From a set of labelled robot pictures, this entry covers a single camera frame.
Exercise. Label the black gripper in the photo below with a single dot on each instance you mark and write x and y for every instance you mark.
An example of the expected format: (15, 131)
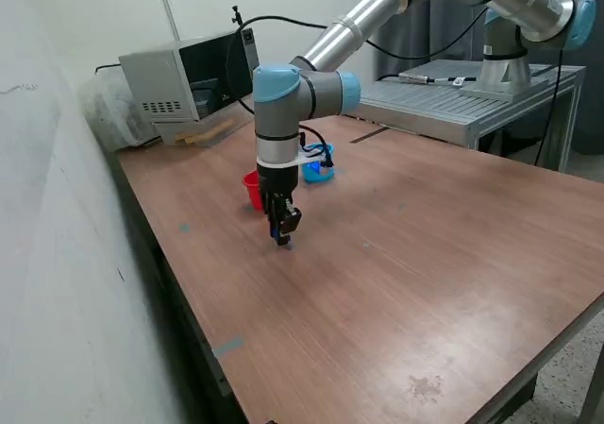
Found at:
(276, 183)

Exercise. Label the blue cube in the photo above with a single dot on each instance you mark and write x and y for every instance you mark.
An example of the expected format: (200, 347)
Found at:
(289, 247)

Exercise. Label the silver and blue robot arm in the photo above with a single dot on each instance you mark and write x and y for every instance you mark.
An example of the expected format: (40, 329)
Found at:
(278, 126)

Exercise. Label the red plastic cup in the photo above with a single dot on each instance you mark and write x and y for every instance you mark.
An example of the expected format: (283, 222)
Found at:
(250, 188)

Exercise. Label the blue plastic cup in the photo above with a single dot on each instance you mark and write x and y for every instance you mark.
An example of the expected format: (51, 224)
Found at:
(311, 174)

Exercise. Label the small grey-blue tape piece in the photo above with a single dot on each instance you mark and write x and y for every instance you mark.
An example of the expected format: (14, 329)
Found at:
(184, 227)

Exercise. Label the clear plastic box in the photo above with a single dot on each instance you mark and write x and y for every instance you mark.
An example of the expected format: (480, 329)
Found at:
(226, 122)

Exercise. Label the wooden block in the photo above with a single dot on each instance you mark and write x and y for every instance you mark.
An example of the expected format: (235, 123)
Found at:
(207, 133)

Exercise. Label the long grey-blue tape piece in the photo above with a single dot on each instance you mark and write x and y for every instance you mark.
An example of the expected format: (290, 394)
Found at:
(228, 346)

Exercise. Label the silver microwave oven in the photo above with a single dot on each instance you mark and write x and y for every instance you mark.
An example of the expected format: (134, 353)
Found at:
(156, 79)

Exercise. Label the silver metal cylinder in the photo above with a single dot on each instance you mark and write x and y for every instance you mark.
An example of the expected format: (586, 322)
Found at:
(416, 78)

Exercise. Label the translucent plastic bag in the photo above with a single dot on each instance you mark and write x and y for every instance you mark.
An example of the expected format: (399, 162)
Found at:
(108, 117)

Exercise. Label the aluminium robot mounting table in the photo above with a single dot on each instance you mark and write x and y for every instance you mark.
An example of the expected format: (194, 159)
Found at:
(448, 107)

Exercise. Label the black rod with white tag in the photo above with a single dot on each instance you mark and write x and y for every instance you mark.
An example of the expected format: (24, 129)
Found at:
(458, 81)

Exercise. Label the white thin rod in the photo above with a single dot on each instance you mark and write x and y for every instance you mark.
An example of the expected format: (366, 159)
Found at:
(172, 20)

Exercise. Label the black camera mount stud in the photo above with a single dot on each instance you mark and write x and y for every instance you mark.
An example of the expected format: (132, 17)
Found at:
(235, 18)

